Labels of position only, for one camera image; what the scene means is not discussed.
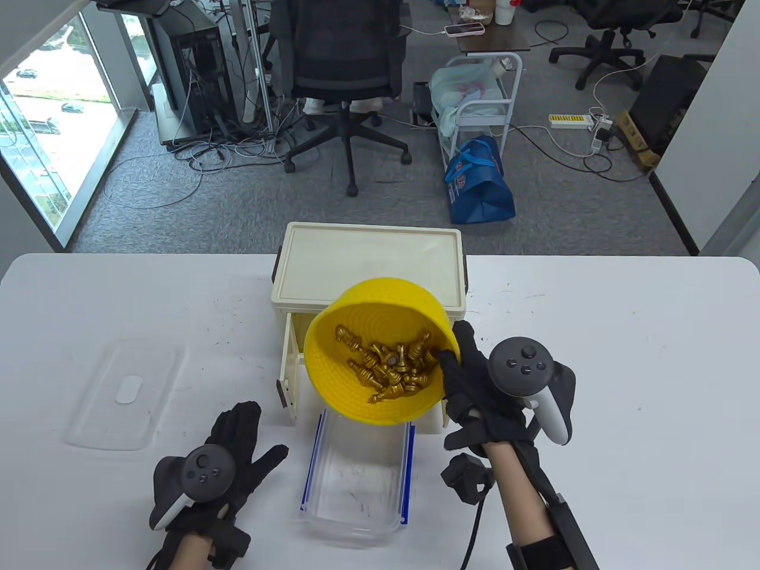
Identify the white paper cup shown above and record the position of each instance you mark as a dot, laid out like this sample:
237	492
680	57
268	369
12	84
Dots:
503	15

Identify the blue shopping bag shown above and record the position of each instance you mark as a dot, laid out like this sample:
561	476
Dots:
481	190

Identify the yellow white power strip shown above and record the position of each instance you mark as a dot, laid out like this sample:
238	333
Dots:
570	121

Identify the clear plastic box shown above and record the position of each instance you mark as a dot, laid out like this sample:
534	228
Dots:
356	475

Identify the white desk leg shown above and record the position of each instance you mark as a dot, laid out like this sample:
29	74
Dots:
249	71

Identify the glass window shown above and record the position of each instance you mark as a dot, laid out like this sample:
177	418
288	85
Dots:
53	107

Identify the cream plastic cabinet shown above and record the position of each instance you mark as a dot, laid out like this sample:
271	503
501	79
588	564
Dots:
368	255

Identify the black floor box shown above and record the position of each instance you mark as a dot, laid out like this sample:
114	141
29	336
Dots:
421	101

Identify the person's right forearm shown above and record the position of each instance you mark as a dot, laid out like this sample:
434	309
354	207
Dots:
516	493

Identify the person's left forearm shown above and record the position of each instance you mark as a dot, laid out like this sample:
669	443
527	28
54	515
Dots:
193	552

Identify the white power adapter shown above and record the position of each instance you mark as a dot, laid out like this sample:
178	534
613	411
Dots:
599	138

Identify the black computer tower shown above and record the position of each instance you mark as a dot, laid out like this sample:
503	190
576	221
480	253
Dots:
202	71

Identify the pile of gold chess pieces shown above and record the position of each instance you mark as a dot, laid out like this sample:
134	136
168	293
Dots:
392	368

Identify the brown side table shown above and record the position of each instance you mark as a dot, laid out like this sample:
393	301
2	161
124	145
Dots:
504	38

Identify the black mesh office chair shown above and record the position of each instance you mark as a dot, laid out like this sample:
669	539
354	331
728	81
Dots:
338	47

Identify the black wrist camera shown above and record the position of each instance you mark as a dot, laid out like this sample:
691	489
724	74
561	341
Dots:
466	478

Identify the white rolling cart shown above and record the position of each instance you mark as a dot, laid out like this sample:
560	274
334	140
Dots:
484	110

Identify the snack packet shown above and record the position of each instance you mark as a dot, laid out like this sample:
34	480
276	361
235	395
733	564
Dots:
475	13

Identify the yellow ribbed bowl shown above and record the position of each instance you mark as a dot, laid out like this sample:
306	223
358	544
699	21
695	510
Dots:
338	386

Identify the black equipment case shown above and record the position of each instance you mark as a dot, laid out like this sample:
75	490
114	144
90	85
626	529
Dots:
671	101

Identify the black forearm pack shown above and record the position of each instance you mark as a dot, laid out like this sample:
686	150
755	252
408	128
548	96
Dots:
570	534

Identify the clear plastic box lid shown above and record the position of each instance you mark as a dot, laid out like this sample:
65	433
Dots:
127	392

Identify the person's left hand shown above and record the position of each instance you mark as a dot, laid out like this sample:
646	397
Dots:
243	439

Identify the pink smartphone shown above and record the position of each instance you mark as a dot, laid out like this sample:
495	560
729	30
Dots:
465	29

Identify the grey handheld controller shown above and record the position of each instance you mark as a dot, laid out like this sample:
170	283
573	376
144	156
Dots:
519	365
205	472

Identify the cardboard box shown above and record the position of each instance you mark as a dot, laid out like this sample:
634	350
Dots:
635	139

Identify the person's right hand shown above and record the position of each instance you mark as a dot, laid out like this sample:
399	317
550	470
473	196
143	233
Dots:
469	386

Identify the white plastic bag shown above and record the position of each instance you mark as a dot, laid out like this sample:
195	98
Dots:
460	83

